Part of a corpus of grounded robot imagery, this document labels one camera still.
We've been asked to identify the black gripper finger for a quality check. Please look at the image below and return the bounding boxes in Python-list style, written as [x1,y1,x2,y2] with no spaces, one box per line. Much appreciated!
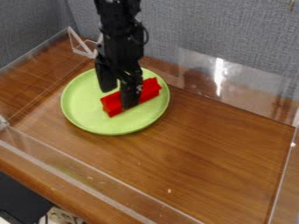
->
[119,69,143,110]
[95,54,118,93]

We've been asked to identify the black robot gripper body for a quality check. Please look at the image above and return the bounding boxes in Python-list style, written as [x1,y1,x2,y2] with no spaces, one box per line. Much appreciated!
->
[93,0,150,74]

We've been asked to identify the red rectangular block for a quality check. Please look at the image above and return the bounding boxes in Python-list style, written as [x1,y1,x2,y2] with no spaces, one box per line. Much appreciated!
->
[101,78,163,117]

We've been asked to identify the light green round plate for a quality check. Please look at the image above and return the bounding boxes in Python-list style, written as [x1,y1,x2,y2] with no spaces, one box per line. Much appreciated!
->
[61,68,171,136]

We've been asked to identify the black box under table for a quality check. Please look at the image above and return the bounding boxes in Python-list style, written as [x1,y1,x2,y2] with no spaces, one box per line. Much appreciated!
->
[0,172,54,224]

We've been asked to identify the clear acrylic corner bracket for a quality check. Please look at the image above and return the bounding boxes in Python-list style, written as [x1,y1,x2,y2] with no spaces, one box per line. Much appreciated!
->
[69,27,103,60]

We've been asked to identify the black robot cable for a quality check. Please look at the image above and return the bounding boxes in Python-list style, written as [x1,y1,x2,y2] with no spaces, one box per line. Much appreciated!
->
[135,20,151,46]

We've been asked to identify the clear acrylic enclosure walls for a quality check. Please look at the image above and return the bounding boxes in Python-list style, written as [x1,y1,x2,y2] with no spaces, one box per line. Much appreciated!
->
[0,29,299,224]

